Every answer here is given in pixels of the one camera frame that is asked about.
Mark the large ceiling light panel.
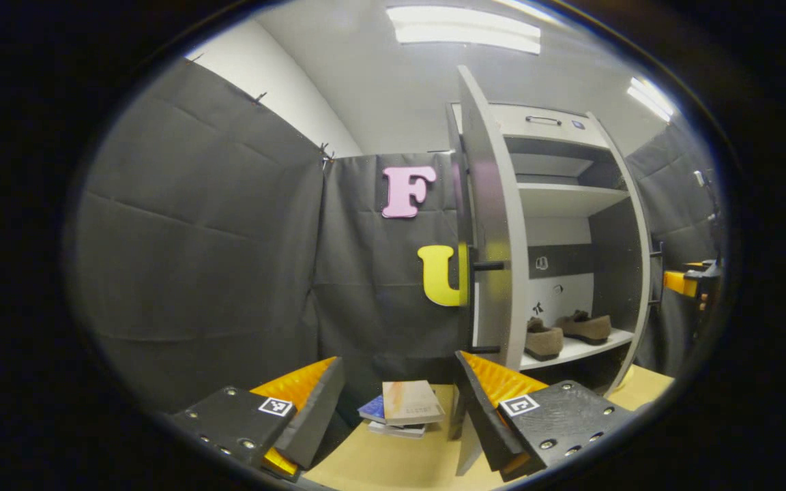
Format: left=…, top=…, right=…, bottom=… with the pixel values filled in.
left=386, top=5, right=542, bottom=55

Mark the brown fuzzy shoe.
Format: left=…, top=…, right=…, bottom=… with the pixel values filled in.
left=555, top=310, right=612, bottom=345
left=525, top=317, right=564, bottom=362

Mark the grey white book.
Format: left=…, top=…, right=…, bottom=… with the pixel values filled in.
left=367, top=421, right=428, bottom=439

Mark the white cabinet door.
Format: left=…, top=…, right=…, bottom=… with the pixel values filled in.
left=448, top=65, right=530, bottom=478
left=587, top=111, right=654, bottom=398

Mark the black left door handle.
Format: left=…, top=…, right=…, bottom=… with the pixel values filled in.
left=467, top=261, right=507, bottom=355

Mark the small ceiling light panel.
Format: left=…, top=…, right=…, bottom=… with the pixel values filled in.
left=627, top=76, right=675, bottom=122

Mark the black right door handle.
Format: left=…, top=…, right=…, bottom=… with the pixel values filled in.
left=649, top=240, right=664, bottom=306

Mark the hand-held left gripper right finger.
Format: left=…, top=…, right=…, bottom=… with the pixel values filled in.
left=454, top=350, right=639, bottom=483

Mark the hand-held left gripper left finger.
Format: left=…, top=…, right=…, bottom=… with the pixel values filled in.
left=171, top=356, right=346, bottom=478

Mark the white and grey shoe cabinet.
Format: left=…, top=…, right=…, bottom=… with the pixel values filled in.
left=448, top=102, right=653, bottom=396

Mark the black backdrop cloth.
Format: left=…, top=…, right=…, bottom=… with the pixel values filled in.
left=69, top=58, right=725, bottom=417

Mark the white cabinet drawer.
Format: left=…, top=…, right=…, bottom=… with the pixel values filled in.
left=489, top=102, right=612, bottom=149

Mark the blue book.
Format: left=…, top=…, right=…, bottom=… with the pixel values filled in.
left=358, top=394, right=388, bottom=425

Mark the black door handle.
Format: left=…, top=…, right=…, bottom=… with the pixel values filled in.
left=467, top=261, right=507, bottom=355
left=649, top=240, right=664, bottom=306

